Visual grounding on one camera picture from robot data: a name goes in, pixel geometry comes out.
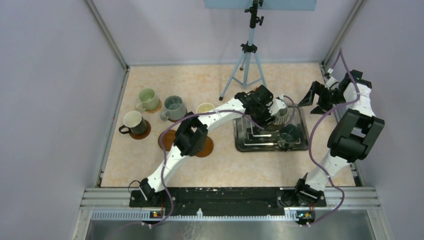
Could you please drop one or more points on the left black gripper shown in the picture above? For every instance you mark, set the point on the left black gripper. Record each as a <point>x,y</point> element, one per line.
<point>270,120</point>

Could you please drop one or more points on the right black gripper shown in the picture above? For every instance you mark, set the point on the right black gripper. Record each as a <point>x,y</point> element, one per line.
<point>320,89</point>

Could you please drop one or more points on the grey ribbed mug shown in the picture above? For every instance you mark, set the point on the grey ribbed mug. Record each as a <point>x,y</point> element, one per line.
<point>282,117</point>

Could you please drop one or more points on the steel tray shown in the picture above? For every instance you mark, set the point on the steel tray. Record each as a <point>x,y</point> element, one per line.
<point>249,138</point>

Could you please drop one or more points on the cream mug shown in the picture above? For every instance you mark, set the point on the cream mug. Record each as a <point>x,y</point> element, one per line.
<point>205,107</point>

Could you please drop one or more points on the brown wooden coaster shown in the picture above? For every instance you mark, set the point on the brown wooden coaster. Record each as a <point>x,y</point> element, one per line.
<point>207,149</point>
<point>167,141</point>
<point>176,120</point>
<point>144,134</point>

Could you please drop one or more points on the blue-grey mug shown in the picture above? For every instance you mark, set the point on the blue-grey mug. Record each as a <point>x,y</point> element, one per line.
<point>174,109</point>

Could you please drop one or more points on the light green mug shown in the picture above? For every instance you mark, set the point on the light green mug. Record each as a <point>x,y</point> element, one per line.
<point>147,100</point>

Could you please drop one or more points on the white faceted mug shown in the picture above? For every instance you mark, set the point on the white faceted mug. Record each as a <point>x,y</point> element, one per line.
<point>133,122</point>

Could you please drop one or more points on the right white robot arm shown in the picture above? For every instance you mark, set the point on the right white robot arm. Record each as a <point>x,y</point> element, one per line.
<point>354,135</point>

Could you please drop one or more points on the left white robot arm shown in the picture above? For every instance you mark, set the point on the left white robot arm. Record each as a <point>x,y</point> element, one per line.
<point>192,132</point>

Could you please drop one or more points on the light wooden coaster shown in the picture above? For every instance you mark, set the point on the light wooden coaster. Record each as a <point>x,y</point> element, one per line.
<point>156,109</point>

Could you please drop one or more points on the dark teal mug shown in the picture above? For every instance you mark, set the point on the dark teal mug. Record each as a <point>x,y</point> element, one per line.
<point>288,137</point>

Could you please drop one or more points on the blue board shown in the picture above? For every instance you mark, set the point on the blue board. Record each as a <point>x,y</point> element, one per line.
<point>280,5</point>

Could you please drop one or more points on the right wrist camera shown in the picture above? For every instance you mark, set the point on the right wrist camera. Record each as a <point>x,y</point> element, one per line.
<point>331,83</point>

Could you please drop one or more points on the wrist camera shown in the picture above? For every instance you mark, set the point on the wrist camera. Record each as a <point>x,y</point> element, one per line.
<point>279,107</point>
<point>331,83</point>

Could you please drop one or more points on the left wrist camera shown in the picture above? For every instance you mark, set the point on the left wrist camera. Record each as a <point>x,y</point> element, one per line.
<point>279,107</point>

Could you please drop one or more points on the blue camera tripod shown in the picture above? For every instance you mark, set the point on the blue camera tripod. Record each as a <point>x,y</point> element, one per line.
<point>249,49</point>

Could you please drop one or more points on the aluminium frame rail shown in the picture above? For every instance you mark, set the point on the aluminium frame rail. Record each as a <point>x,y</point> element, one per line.
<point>113,204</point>

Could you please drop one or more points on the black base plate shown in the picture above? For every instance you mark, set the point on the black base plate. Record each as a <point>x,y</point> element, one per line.
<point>225,201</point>

